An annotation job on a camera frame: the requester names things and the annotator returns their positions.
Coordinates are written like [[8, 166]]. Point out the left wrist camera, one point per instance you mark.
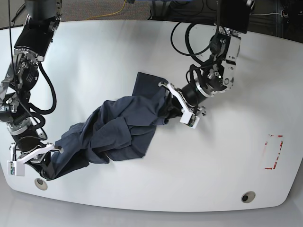
[[189, 119]]

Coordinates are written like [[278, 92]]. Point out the right table cable grommet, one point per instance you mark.
[[248, 197]]

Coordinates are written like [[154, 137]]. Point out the left table cable grommet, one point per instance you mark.
[[41, 184]]

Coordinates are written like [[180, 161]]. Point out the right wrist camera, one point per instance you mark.
[[15, 168]]

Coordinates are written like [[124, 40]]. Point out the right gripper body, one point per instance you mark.
[[29, 148]]

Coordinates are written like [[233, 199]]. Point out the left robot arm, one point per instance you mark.
[[215, 75]]

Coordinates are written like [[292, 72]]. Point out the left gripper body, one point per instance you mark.
[[187, 97]]

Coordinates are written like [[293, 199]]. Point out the dark blue t-shirt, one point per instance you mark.
[[116, 131]]

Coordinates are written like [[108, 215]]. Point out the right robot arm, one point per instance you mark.
[[23, 118]]

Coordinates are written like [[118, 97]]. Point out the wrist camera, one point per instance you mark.
[[189, 119], [15, 168]]

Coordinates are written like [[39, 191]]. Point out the table cable grommet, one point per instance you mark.
[[248, 197], [41, 184]]

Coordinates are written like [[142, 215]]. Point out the red tape rectangle marking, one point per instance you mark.
[[272, 149]]

